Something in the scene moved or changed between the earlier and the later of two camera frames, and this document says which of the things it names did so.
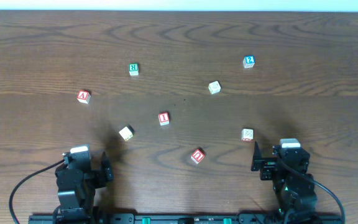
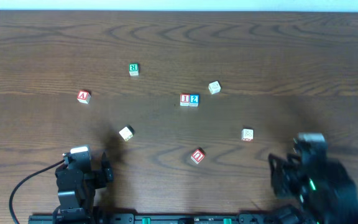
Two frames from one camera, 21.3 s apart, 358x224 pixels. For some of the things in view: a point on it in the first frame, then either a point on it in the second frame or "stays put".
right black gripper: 266,166 → 286,177
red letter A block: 84,96 stays put
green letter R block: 133,69 stays put
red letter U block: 197,156 stays put
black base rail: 184,218 stays put
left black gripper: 96,175 stays put
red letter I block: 164,118 → 184,99
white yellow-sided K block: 127,132 stays put
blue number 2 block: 248,61 → 194,100
